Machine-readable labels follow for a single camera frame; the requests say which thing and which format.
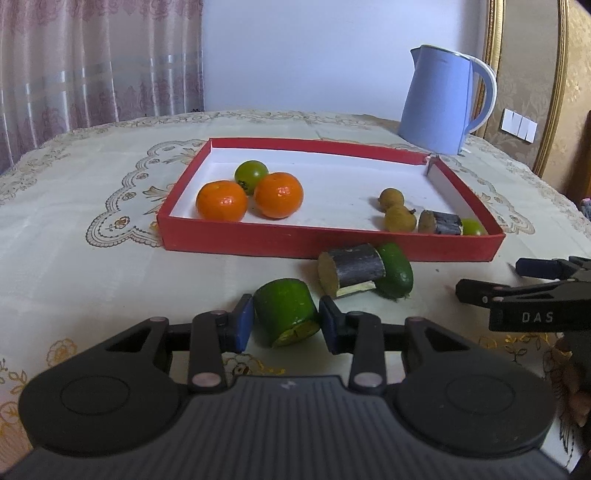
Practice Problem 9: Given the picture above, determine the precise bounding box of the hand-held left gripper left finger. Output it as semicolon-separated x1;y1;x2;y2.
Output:
99;295;256;394

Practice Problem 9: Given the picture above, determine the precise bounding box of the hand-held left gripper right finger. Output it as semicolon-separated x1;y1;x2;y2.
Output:
318;295;476;395

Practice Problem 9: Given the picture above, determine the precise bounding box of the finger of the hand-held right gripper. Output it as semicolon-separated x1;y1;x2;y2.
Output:
515;256;591;282
455;278;591;308

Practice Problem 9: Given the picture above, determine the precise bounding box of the green cucumber cut piece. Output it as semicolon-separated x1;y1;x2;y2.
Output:
253;278;322;348

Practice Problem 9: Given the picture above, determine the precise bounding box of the dark sugarcane piece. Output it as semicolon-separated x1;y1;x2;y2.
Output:
317;243;387;300
418;209;464;236

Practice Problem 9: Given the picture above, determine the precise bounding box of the green cucumber end piece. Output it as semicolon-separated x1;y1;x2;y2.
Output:
375;242;414;302

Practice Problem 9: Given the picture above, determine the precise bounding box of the red cardboard box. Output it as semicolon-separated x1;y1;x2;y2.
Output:
158;137;507;262

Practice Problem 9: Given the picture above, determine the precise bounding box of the brown longan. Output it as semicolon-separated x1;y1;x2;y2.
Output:
378;188;406;213
383;205;419;233

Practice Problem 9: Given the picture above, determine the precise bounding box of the orange tangerine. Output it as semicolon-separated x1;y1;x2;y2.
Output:
196;180;249;223
254;172;304;220

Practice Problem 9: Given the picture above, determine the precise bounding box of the green tangerine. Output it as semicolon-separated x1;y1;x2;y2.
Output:
234;160;270;196

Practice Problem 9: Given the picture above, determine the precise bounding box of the person's right hand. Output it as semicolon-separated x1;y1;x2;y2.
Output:
556;333;591;428

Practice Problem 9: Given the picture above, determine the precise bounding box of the blue electric kettle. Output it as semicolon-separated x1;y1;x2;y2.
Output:
397;44;498;157

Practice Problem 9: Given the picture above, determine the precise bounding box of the pink patterned curtain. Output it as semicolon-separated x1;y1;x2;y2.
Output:
0;0;206;172

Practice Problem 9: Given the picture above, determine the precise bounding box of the white wall switch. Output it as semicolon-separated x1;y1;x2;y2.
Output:
501;108;537;143

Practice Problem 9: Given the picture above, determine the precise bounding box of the gold framed wall panel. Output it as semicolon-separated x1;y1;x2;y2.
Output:
480;0;591;197

